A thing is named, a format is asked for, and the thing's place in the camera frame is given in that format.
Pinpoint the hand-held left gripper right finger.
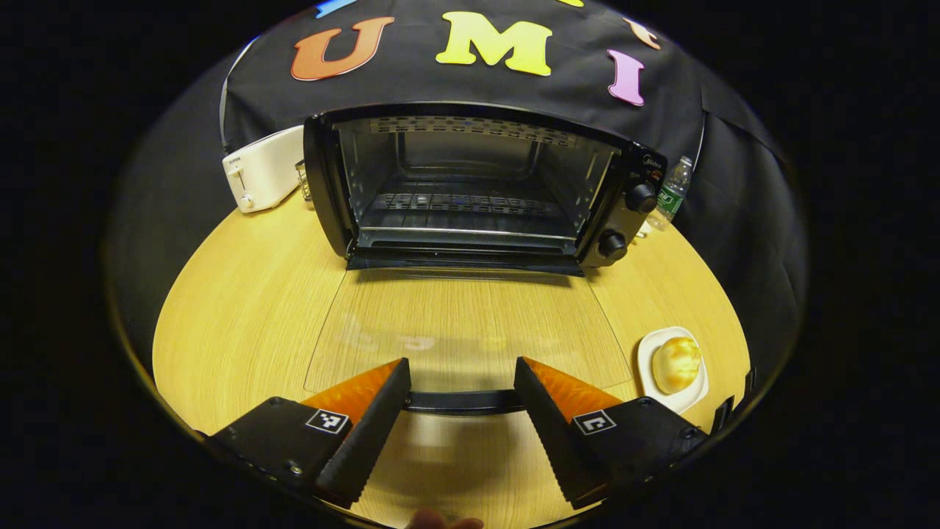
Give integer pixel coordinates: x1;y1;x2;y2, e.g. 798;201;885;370
513;356;711;511

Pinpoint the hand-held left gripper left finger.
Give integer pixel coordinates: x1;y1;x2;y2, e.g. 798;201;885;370
209;358;412;509

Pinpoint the round golden bread bun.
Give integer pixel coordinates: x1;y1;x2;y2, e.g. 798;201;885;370
652;337;702;395

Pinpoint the black electric oven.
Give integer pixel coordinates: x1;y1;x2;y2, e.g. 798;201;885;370
303;103;669;417

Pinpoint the small white plate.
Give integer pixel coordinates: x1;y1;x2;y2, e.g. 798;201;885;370
637;327;709;414

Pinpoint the clear plastic water bottle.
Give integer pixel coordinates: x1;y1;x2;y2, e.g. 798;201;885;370
646;156;693;233

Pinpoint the white toaster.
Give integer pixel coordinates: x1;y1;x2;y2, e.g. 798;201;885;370
223;125;306;214

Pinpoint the black backdrop cloth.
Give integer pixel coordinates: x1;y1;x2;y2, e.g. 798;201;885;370
106;0;809;383

